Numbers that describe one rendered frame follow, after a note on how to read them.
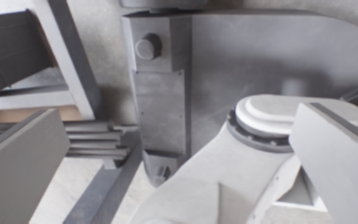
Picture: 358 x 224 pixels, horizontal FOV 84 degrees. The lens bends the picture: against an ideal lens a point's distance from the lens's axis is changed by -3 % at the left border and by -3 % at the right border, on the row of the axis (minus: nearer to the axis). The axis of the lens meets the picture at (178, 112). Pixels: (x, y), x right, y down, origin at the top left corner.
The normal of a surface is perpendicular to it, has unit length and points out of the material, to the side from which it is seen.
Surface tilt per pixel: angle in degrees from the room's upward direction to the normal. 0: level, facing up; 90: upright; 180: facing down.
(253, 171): 90
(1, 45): 90
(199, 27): 0
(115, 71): 0
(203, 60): 0
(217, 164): 90
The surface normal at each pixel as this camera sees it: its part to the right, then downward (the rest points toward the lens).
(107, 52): -0.20, 0.51
